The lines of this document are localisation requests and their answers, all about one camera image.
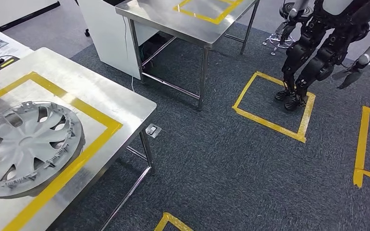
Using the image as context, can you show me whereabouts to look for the grey wheel hubcap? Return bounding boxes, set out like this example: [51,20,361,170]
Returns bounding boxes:
[0,101,86,199]

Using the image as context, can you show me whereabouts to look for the stainless steel workbench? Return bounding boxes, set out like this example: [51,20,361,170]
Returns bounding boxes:
[115,0,262,112]
[0,47,158,231]

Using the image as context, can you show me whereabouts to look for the silver floor socket plate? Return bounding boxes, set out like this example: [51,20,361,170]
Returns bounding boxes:
[145,123,163,139]

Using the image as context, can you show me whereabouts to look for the yellow table tape rectangle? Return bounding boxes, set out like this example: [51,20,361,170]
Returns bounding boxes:
[172,0,244,26]
[0,71,123,231]

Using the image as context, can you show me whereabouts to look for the white cabinet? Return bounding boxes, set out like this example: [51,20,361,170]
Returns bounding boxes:
[77,0,160,81]

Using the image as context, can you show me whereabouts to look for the black humanoid robot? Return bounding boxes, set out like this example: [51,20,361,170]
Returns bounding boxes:
[274,0,370,112]

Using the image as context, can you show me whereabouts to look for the chrome stool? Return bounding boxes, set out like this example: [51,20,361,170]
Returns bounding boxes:
[262,1,313,56]

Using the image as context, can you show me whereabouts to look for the black device with yellow label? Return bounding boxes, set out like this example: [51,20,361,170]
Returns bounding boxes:
[0,55,20,69]

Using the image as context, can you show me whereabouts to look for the white table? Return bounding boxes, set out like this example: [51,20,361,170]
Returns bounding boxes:
[0,25,35,80]

